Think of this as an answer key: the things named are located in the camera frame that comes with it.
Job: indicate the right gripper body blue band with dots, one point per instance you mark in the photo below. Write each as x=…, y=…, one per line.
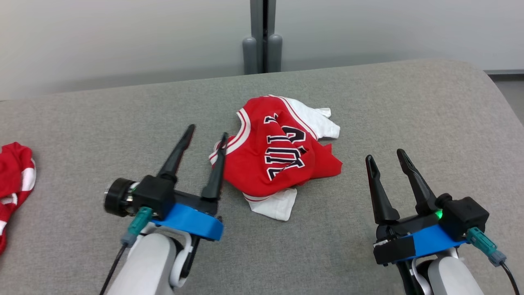
x=409, y=241

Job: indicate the red white basketball jersey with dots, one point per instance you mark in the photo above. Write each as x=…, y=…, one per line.
x=282, y=172

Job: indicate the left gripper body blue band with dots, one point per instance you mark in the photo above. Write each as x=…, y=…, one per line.
x=192, y=221

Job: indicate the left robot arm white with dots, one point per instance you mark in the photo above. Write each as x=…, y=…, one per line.
x=143, y=266

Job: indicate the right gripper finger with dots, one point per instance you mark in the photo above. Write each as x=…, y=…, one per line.
x=380, y=196
x=417, y=184

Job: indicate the red shorts white stripe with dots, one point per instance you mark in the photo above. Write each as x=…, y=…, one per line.
x=12, y=172

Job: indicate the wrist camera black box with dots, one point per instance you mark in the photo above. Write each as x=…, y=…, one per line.
x=153, y=196
x=464, y=215

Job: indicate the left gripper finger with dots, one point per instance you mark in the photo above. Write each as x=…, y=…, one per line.
x=176, y=157
x=215, y=176

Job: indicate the grey vertical partition frame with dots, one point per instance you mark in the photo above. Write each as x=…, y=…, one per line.
x=257, y=20

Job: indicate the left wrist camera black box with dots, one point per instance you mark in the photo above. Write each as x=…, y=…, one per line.
x=153, y=196

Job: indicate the grey cylindrical post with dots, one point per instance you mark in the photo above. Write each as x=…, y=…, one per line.
x=275, y=53
x=249, y=55

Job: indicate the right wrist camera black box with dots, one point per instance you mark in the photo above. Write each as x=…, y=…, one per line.
x=464, y=215

